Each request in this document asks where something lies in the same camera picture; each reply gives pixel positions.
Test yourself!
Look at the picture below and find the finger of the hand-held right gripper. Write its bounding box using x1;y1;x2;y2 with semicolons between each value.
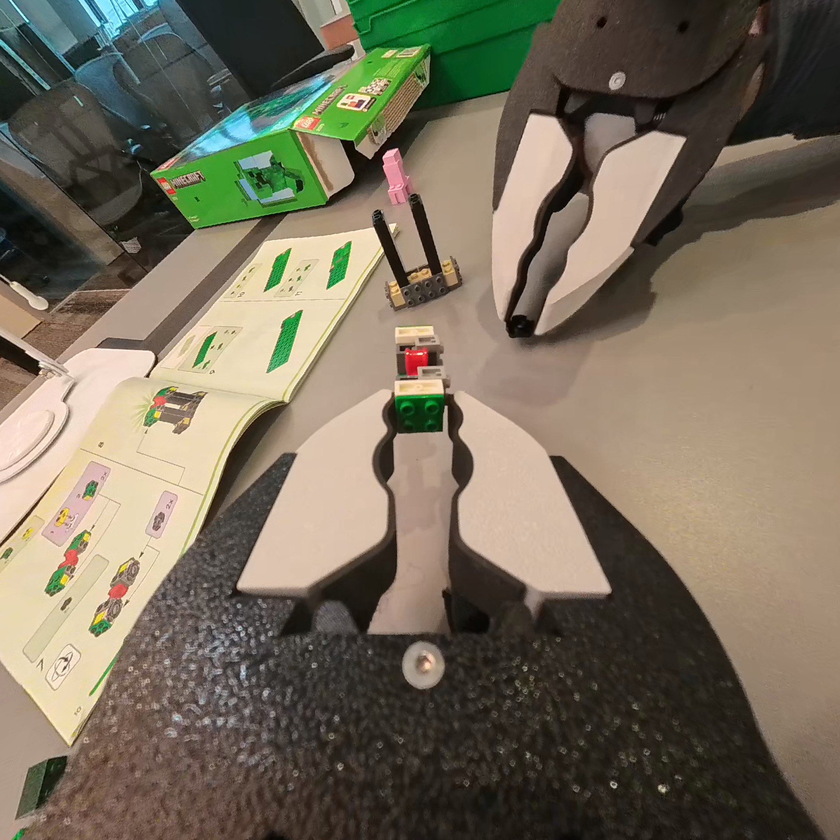
530;130;688;337
491;113;595;329

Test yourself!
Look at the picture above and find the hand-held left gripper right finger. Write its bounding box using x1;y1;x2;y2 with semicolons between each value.
448;390;613;624

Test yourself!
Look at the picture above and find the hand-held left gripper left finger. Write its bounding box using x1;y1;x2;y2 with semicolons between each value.
235;388;399;624

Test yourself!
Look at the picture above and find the multicoloured toy brick assembly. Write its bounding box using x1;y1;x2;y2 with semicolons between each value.
392;323;454;436

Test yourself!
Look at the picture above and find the person's right forearm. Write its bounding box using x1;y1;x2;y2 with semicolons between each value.
725;0;840;143

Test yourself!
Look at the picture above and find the grey desk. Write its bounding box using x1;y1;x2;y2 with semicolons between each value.
0;98;840;840

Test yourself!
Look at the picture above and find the green plastic bin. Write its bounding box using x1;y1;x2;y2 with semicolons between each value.
354;16;552;56
420;39;534;111
346;0;562;27

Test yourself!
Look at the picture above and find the pink toy pig figure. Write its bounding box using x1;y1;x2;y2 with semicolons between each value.
382;148;412;206

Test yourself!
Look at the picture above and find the toy brick instruction booklet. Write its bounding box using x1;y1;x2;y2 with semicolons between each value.
0;223;399;748

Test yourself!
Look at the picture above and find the green toy brick box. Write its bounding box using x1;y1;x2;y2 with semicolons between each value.
150;45;432;231

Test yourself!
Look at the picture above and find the black office chair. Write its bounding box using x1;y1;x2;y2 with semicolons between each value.
174;0;358;96

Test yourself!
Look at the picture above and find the dark green toy brick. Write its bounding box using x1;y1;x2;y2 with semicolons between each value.
24;755;69;820

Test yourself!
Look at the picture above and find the grey office chair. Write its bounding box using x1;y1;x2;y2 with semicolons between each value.
115;33;219;133
10;82;144;225

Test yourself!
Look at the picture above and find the black post toy brick frame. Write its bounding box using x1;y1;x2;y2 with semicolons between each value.
371;193;465;311

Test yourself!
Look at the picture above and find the white plastic handle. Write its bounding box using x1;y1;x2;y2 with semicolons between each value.
0;273;51;312

